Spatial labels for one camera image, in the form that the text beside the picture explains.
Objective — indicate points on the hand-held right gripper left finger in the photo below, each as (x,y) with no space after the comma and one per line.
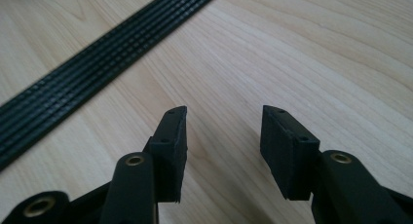
(168,152)

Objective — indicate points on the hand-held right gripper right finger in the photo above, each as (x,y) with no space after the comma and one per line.
(285,159)

